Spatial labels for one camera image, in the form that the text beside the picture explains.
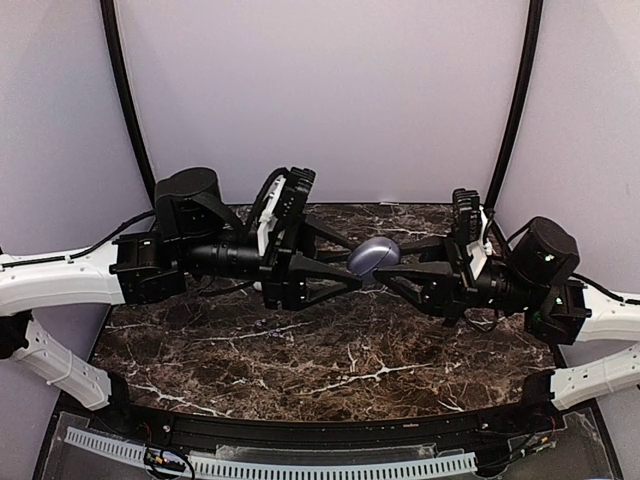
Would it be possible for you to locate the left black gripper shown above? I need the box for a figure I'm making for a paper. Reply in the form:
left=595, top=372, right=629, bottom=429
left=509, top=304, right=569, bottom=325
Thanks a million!
left=178, top=212, right=366, bottom=311

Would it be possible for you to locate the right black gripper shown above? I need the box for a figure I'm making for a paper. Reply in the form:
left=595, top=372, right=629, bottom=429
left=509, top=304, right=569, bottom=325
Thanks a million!
left=374, top=230, right=539, bottom=327

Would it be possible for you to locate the purple grey earbud case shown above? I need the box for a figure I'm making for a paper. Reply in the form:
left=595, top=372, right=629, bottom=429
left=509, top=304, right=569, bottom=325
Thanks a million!
left=347, top=237, right=401, bottom=284

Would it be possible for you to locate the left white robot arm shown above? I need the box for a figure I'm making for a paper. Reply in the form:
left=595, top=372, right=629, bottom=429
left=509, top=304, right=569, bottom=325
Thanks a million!
left=1, top=167, right=362, bottom=436

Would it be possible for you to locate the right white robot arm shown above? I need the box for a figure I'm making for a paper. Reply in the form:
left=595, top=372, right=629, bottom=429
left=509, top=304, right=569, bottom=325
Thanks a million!
left=373, top=217, right=639, bottom=434

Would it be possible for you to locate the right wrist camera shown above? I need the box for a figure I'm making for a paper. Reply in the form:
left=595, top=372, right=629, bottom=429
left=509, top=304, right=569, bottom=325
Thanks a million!
left=452, top=188, right=494, bottom=280

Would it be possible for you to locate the black front rail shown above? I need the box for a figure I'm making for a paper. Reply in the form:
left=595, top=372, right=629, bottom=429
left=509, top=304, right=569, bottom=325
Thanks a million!
left=125, top=403, right=565, bottom=450

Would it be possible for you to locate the white slotted cable duct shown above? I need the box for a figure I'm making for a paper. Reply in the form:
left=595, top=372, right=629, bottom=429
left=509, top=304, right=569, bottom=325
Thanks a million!
left=64, top=427, right=478, bottom=479

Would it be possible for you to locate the right black frame post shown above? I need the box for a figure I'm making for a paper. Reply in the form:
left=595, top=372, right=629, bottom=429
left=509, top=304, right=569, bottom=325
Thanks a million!
left=484, top=0, right=544, bottom=210

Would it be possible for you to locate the black frame post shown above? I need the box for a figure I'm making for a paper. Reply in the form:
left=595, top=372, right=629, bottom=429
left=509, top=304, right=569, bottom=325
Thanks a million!
left=99, top=0, right=156, bottom=205
left=484, top=0, right=544, bottom=210

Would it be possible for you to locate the left black frame post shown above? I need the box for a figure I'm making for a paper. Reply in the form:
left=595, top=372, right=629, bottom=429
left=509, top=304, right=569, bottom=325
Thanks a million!
left=99, top=0, right=156, bottom=205

